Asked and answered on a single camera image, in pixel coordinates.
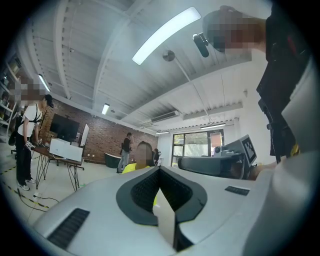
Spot person's black shirt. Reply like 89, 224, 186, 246
256, 3, 313, 163

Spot round ceiling fixture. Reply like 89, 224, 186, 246
162, 49, 176, 62

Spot white table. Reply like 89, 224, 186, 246
152, 189, 176, 248

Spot white board panel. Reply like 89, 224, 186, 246
79, 123, 90, 148

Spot large white box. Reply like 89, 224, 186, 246
49, 138, 85, 163

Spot black head camera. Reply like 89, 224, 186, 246
192, 32, 210, 59

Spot large window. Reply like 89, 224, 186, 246
172, 132, 209, 168

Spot black wall television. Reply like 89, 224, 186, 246
49, 113, 81, 143

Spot person's right forearm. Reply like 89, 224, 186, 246
249, 161, 279, 181

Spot wooden table black legs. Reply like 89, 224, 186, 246
31, 146, 86, 193

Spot person's head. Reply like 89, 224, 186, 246
202, 5, 267, 55

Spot black chest pack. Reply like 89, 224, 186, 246
257, 97, 297, 163

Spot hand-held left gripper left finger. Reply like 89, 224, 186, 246
32, 165, 176, 256

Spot white metal shelf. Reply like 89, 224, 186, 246
0, 53, 20, 143

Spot white air conditioner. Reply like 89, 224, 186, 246
150, 110, 181, 124

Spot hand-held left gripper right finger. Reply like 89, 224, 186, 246
159, 165, 257, 256

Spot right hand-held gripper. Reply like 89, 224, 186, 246
177, 134, 258, 181

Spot black yellow floor tape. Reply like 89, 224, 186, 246
0, 179, 50, 213

